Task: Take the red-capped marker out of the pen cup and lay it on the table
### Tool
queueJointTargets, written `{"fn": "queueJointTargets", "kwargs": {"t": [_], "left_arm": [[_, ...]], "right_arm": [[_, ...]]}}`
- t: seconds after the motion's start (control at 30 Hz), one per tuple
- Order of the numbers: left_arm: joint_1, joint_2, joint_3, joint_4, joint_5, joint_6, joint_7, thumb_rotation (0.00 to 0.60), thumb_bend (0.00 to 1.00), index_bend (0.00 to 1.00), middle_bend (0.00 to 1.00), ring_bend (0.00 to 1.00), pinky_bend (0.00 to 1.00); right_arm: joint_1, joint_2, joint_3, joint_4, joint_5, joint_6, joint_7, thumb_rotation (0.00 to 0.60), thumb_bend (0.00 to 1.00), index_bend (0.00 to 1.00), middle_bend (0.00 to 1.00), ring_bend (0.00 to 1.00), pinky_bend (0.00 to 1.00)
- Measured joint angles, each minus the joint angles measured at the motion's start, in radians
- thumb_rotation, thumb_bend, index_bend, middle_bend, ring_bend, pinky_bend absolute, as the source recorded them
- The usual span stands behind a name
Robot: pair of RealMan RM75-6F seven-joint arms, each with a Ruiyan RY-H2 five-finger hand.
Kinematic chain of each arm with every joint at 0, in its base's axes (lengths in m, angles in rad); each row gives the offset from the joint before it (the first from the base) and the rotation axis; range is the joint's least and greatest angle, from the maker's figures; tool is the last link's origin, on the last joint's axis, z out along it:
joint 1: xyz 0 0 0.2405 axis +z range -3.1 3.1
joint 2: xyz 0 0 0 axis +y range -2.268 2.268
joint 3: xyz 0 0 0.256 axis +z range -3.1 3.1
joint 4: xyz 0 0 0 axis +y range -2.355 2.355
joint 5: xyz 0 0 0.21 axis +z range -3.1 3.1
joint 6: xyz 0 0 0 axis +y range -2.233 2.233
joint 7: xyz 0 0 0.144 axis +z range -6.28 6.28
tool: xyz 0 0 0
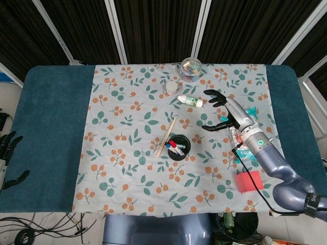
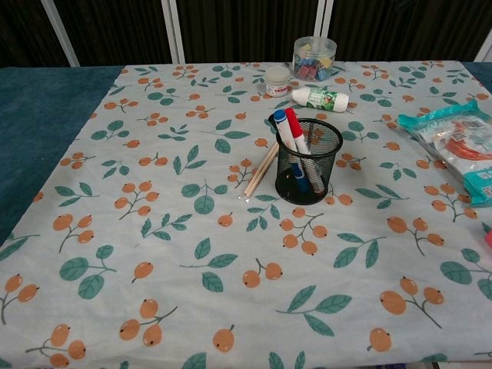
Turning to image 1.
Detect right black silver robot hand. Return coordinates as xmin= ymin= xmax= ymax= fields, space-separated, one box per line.
xmin=201 ymin=89 xmax=257 ymax=133

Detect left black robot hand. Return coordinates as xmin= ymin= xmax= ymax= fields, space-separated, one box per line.
xmin=0 ymin=131 xmax=31 ymax=191

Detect red-handled white utensil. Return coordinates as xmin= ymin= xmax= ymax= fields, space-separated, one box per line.
xmin=169 ymin=139 xmax=184 ymax=156

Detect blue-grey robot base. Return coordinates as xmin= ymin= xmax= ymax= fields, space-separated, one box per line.
xmin=102 ymin=213 xmax=213 ymax=245

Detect black pen holder cup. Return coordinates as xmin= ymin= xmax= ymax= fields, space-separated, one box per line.
xmin=167 ymin=134 xmax=192 ymax=161

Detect blue-handled white utensil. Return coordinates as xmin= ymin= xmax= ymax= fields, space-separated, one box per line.
xmin=165 ymin=142 xmax=181 ymax=155

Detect teal clear snack packet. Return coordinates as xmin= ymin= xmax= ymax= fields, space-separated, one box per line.
xmin=220 ymin=107 xmax=262 ymax=164

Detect dark blue table cover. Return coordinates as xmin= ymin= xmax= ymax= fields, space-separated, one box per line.
xmin=0 ymin=65 xmax=327 ymax=214

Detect white bottle green label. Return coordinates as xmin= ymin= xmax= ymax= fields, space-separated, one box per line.
xmin=177 ymin=94 xmax=204 ymax=109

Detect clear plastic jar of clips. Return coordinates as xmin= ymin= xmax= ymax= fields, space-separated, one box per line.
xmin=180 ymin=57 xmax=202 ymax=83

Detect small white jar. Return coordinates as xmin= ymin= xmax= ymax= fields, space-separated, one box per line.
xmin=165 ymin=81 xmax=179 ymax=96

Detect red foam block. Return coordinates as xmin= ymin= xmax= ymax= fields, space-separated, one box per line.
xmin=235 ymin=170 xmax=265 ymax=194

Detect wooden chopstick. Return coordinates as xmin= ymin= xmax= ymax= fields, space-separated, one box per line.
xmin=159 ymin=117 xmax=178 ymax=152
xmin=156 ymin=119 xmax=176 ymax=159

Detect black waste bin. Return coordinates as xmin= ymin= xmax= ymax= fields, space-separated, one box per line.
xmin=217 ymin=211 xmax=259 ymax=241

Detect floral printed tablecloth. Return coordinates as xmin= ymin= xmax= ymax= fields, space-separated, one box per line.
xmin=71 ymin=63 xmax=294 ymax=218

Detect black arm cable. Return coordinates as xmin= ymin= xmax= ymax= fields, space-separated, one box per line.
xmin=231 ymin=142 xmax=311 ymax=217

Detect black floor cables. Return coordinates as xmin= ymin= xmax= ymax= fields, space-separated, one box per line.
xmin=0 ymin=211 xmax=98 ymax=245

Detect aluminium frame post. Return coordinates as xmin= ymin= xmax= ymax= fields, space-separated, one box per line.
xmin=192 ymin=0 xmax=212 ymax=61
xmin=32 ymin=0 xmax=79 ymax=65
xmin=271 ymin=0 xmax=327 ymax=66
xmin=104 ymin=0 xmax=128 ymax=65

